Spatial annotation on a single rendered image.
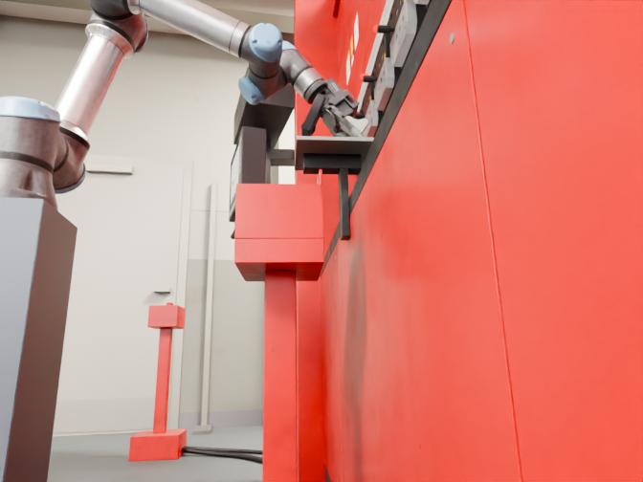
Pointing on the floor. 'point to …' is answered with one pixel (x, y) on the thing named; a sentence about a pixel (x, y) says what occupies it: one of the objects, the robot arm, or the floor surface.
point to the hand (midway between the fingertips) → (359, 149)
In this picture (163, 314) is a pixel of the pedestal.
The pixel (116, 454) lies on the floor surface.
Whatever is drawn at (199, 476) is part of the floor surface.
